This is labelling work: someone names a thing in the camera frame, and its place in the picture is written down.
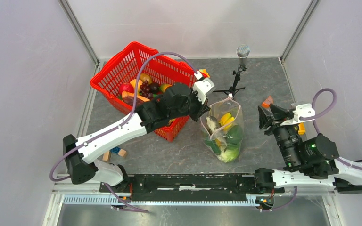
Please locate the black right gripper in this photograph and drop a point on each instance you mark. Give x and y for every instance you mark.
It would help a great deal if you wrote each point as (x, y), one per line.
(276, 114)

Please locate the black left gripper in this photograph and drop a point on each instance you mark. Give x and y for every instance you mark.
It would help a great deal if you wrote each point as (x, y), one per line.
(201, 108)

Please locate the clear zip top bag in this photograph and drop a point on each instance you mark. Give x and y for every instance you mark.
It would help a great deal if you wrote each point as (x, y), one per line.
(223, 129)

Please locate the yellow toy banana bunch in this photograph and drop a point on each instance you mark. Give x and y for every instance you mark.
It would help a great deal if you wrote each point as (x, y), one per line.
(226, 121)

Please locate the green toy avocado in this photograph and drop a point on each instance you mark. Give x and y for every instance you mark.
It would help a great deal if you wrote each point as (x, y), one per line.
(234, 135)

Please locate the dark green toy cucumber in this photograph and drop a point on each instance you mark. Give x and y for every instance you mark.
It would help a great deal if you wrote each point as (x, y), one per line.
(213, 146)

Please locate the green toy cabbage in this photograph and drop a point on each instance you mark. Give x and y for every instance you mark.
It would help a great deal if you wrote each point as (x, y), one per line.
(230, 154)

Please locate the red plastic shopping basket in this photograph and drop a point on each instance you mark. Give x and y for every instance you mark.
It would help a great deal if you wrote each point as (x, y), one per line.
(128, 65)

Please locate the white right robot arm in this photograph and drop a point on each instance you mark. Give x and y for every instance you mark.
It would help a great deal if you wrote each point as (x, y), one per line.
(312, 163)

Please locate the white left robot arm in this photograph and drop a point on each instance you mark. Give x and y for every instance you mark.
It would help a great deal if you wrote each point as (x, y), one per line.
(81, 154)

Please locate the orange toy slice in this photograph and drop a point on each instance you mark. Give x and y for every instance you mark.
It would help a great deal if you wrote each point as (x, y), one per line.
(267, 102)

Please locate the yellow toy crate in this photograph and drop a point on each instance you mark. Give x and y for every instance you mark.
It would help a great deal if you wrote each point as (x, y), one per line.
(301, 129)

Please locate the yellow green toy block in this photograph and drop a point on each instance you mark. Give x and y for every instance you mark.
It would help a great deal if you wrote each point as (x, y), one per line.
(204, 73)

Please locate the orange green toy papaya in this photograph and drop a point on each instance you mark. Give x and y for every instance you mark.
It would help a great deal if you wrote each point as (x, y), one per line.
(163, 87)

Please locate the black mini tripod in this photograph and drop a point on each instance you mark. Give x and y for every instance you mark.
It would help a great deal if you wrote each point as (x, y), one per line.
(233, 90)

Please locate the dark purple toy mangosteen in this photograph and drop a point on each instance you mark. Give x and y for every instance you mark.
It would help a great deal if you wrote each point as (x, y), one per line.
(154, 88)

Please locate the purple toy grapes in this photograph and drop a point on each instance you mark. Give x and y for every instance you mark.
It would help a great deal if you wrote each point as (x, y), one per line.
(145, 90)

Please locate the brown toy potato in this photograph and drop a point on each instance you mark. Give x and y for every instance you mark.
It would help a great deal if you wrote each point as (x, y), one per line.
(146, 78)

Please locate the peach toy fruit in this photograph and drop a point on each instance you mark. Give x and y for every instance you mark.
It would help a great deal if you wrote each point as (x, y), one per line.
(136, 83)

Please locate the grey microphone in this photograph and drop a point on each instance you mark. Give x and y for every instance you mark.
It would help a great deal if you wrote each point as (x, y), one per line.
(243, 52)

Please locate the red toy apple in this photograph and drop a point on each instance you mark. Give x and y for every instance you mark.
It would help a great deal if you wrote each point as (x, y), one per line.
(126, 87)

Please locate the wooden toy block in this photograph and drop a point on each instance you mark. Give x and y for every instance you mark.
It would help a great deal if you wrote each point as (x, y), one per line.
(106, 156)
(123, 153)

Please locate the blue toy block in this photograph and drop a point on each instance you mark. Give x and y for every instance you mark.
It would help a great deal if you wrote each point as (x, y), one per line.
(115, 150)

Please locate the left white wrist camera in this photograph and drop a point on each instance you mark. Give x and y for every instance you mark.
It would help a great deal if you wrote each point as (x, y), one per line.
(203, 86)

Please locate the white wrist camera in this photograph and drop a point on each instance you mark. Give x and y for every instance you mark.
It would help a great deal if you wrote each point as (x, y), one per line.
(299, 114)
(203, 86)

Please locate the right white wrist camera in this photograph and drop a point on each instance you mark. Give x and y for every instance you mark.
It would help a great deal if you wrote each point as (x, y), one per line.
(299, 114)

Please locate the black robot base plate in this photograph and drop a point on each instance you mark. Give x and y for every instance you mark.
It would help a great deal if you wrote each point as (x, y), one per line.
(190, 187)

